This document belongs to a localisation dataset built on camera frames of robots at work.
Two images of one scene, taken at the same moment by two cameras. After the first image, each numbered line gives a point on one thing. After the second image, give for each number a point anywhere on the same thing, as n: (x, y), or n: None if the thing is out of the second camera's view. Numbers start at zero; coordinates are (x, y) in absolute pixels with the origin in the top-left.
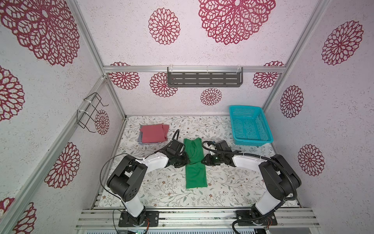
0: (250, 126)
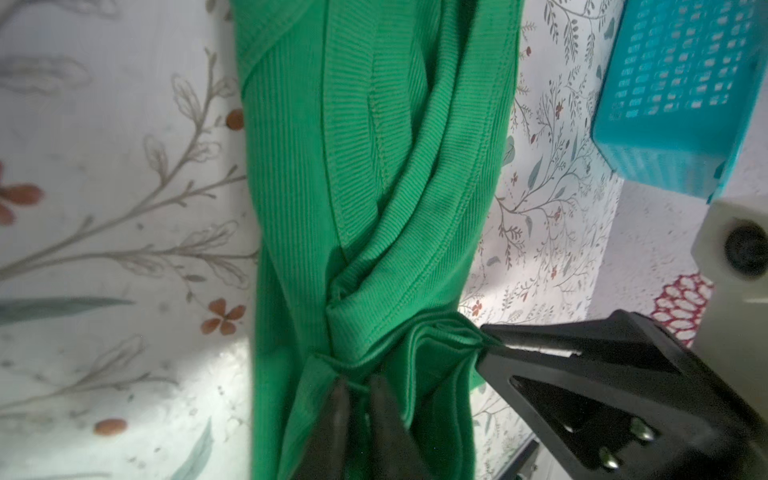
0: (679, 89)
